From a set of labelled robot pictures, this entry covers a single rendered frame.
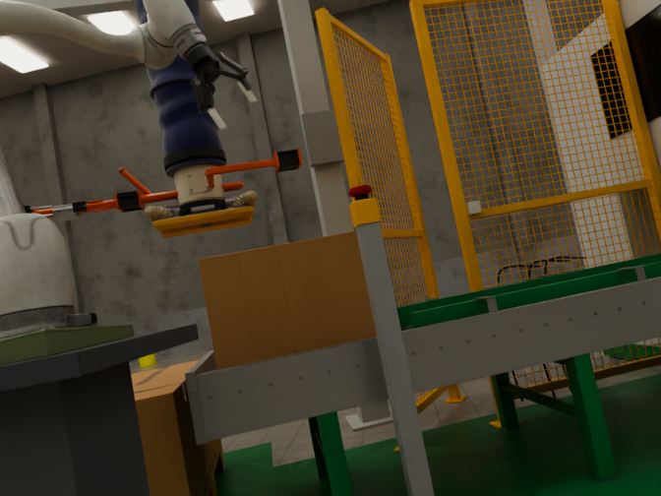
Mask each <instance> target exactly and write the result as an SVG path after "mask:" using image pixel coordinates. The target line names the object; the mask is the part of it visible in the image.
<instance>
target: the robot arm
mask: <svg viewBox="0 0 661 496"><path fill-rule="evenodd" d="M143 3H144V6H145V9H146V11H147V12H148V13H147V17H148V21H147V22H146V23H144V24H142V25H139V26H137V27H134V28H133V29H132V31H131V32H129V33H126V34H111V33H107V32H104V31H101V30H98V29H96V28H94V27H92V26H90V25H87V24H85V23H83V22H81V21H78V20H76V19H74V18H72V17H70V16H67V15H65V14H63V13H60V12H58V11H55V10H52V9H49V8H46V7H42V6H38V5H33V4H28V3H21V2H13V1H6V0H0V36H5V35H10V34H16V33H22V32H42V33H47V34H51V35H55V36H58V37H61V38H64V39H67V40H70V41H73V42H76V43H78V44H81V45H84V46H87V47H89V48H92V49H95V50H98V51H101V52H105V53H109V54H114V55H122V56H130V57H134V58H136V59H137V60H138V61H139V62H140V63H144V64H146V65H147V66H148V67H150V68H152V69H154V70H162V69H165V68H167V67H168V66H170V65H171V64H172V62H173V61H174V60H175V58H176V57H177V55H178V54H179V56H180V57H181V58H182V59H185V60H186V61H187V63H188V64H189V66H190V67H191V69H192V70H193V71H194V72H195V73H196V76H197V77H196V78H195V79H193V80H190V84H191V86H192V87H193V90H194V94H195V98H196V102H197V106H198V109H199V113H201V114H202V113H206V114H207V115H208V116H209V118H210V120H211V121H212V122H213V121H214V122H215V123H216V125H217V126H218V128H219V129H220V131H221V130H225V129H227V126H226V125H225V123H224V122H223V120H222V119H221V117H220V116H219V114H218V113H217V111H216V110H215V108H211V83H214V82H215V80H216V79H217V78H219V77H220V76H219V75H223V76H226V77H229V78H232V79H235V80H238V82H237V84H238V85H239V87H240V88H241V90H242V91H243V93H244V94H245V96H246V97H247V98H248V99H249V101H250V102H251V103H255V102H258V100H257V99H256V97H255V96H254V94H253V93H252V91H251V88H252V87H251V85H250V84H249V82H248V81H247V79H246V76H247V74H248V73H249V71H248V70H247V69H246V68H244V67H243V66H241V65H239V64H238V63H236V62H235V61H233V60H231V59H230V58H228V57H227V56H226V55H225V53H224V52H217V53H216V57H214V55H213V53H212V52H211V50H210V48H209V47H208V41H207V39H206V38H205V36H204V35H203V33H202V32H201V30H200V28H199V27H198V26H197V24H196V22H195V20H194V17H193V14H192V13H191V11H190V9H189V8H188V6H187V4H186V3H185V1H184V0H143ZM219 62H222V63H224V64H226V65H227V66H229V67H230V68H232V69H234V70H235V71H237V72H238V73H240V74H238V73H235V72H232V71H228V70H225V69H223V68H220V67H219ZM200 81H202V86H201V85H200V83H201V82H200ZM206 83H207V84H206ZM202 88H203V90H202ZM96 322H97V316H96V314H95V313H84V314H78V313H75V309H74V301H73V284H72V275H71V267H70V261H69V256H68V251H67V246H66V242H65V239H64V237H63V235H62V233H61V232H60V230H59V229H58V227H57V226H56V225H55V223H54V222H53V221H52V220H51V219H49V218H47V217H45V216H44V215H41V214H27V213H26V211H25V208H24V206H23V203H22V200H21V198H20V195H19V193H18V190H17V188H16V185H15V183H14V180H13V178H12V175H11V173H10V170H9V168H8V165H7V163H6V160H5V158H4V156H3V154H2V151H1V149H0V340H2V339H6V338H10V337H15V336H19V335H23V334H28V333H32V332H36V331H39V330H45V329H63V328H79V327H96V326H98V324H97V323H96Z"/></svg>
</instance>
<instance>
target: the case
mask: <svg viewBox="0 0 661 496"><path fill-rule="evenodd" d="M198 262H199V268H200V274H201V280H202V285H203V291H204V297H205V302H206V307H207V313H208V319H209V325H210V335H211V341H212V347H213V353H214V358H215V364H216V370H218V369H223V368H228V367H233V366H237V365H242V364H247V363H252V362H256V361H261V360H266V359H271V358H275V357H280V356H284V355H289V354H293V353H298V352H303V351H308V350H312V349H317V348H322V347H327V346H331V345H336V344H341V343H346V342H350V341H359V340H363V339H367V338H372V337H376V336H377V334H376V329H375V324H374V319H373V314H372V309H371V304H370V299H369V294H368V289H367V284H366V280H365V275H364V270H363V265H362V260H361V255H360V250H359V245H358V240H357V234H356V231H351V232H345V233H340V234H335V235H329V236H324V237H318V238H313V239H307V240H302V241H296V242H290V243H285V244H279V245H274V246H269V247H264V248H258V249H252V250H247V251H241V252H236V253H230V254H224V255H219V256H213V257H208V258H203V259H199V260H198Z"/></svg>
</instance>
